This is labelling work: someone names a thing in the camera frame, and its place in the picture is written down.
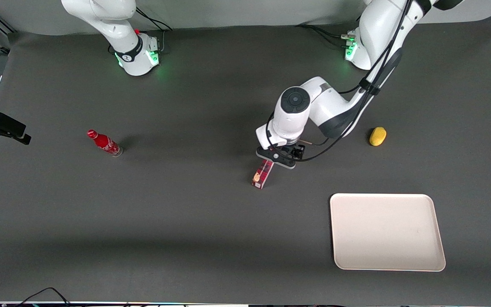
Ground red cola bottle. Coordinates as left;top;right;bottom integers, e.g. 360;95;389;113
87;129;123;157

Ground yellow lemon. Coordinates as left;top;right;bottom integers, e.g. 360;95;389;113
369;127;387;147

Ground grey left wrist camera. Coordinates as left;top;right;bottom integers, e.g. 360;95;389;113
257;147;297;170

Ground black base cables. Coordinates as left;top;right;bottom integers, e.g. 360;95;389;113
295;16;362;48
135;6;173;54

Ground black left base cables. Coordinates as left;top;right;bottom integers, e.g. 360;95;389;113
295;16;362;48

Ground black cable at table edge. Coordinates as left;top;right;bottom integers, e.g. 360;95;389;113
15;287;73;307

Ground dark grey table mat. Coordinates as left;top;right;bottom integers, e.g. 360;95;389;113
0;17;491;306

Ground black right base cables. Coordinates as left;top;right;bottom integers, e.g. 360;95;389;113
135;6;173;54

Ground red cookie box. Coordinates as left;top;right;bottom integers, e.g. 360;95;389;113
251;159;275;190

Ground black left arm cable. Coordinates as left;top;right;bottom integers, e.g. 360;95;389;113
266;0;414;163

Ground beige rectangular tray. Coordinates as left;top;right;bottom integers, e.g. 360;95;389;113
330;193;446;272

